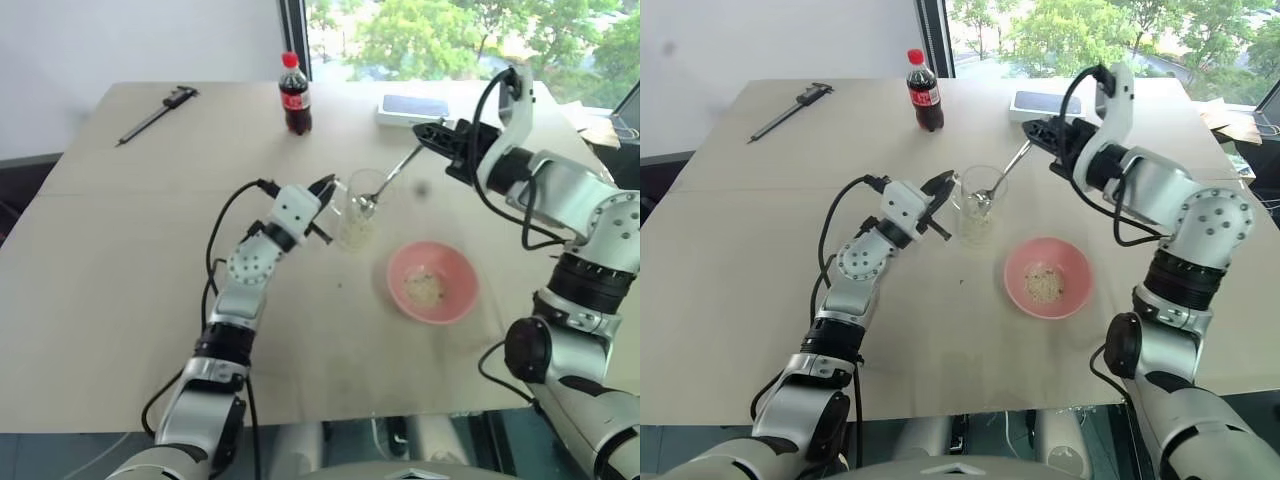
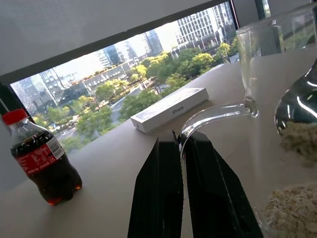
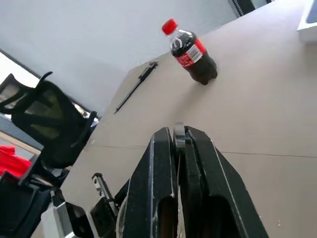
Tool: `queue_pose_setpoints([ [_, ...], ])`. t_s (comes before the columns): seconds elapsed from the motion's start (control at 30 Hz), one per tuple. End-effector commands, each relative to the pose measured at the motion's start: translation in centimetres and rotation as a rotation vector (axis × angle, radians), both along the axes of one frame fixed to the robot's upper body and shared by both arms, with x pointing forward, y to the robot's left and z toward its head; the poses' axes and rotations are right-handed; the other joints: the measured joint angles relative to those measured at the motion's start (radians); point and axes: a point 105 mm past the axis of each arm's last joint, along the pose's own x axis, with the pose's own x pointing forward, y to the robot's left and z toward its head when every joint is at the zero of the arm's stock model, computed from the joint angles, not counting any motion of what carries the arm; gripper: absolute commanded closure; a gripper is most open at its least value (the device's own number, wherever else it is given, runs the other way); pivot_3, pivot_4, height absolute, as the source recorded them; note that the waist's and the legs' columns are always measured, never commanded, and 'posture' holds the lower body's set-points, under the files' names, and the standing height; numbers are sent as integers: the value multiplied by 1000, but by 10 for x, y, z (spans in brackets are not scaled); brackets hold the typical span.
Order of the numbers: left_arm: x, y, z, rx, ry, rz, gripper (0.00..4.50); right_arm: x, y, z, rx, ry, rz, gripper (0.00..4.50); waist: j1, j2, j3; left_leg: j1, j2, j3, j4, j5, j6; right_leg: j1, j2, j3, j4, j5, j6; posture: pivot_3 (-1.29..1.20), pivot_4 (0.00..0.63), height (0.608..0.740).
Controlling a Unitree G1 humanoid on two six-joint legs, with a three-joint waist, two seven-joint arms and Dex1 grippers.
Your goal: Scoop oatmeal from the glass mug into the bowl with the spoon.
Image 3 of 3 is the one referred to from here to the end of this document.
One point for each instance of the dark ribbed object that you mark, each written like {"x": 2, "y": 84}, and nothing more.
{"x": 239, "y": 6}

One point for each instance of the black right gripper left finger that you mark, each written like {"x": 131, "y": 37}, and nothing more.
{"x": 148, "y": 188}

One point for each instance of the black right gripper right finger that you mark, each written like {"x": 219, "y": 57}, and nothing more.
{"x": 218, "y": 198}

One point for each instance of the cola bottle with red cap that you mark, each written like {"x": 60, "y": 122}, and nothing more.
{"x": 192, "y": 55}

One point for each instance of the black mesh office chair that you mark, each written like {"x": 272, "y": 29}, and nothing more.
{"x": 49, "y": 119}

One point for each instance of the black digital caliper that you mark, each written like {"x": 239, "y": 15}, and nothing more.
{"x": 138, "y": 83}

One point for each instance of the red cloth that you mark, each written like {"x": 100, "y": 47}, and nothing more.
{"x": 12, "y": 161}

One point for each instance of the white box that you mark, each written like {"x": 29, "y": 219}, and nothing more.
{"x": 308, "y": 27}

